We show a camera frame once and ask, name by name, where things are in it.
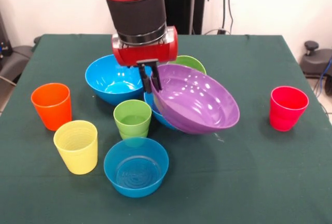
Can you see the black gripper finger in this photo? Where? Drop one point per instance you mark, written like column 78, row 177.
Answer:
column 156, row 77
column 145, row 78

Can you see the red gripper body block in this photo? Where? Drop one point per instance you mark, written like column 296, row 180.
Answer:
column 150, row 53

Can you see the large blue plastic bowl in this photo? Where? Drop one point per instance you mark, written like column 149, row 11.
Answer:
column 158, row 116
column 109, row 81

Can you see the purple plastic bowl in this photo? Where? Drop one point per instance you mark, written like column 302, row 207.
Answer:
column 197, row 99

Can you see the pink plastic cup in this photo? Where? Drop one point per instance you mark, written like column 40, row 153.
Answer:
column 286, row 110

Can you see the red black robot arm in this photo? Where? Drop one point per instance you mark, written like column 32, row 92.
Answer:
column 135, row 6

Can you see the green plastic bowl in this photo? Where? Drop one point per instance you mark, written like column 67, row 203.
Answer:
column 190, row 63

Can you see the green plastic cup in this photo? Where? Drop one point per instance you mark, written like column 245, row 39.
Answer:
column 129, row 137
column 132, row 117

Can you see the orange plastic cup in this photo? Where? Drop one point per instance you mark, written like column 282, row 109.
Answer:
column 52, row 110

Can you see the yellow plastic cup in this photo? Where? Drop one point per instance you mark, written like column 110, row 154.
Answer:
column 77, row 154

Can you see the small patterned blue bowl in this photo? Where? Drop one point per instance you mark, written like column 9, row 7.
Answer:
column 136, row 190

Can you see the dark grey machine foot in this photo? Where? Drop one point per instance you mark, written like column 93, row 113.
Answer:
column 316, row 60
column 15, row 60

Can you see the dark green tablecloth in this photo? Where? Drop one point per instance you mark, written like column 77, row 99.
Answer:
column 233, row 195

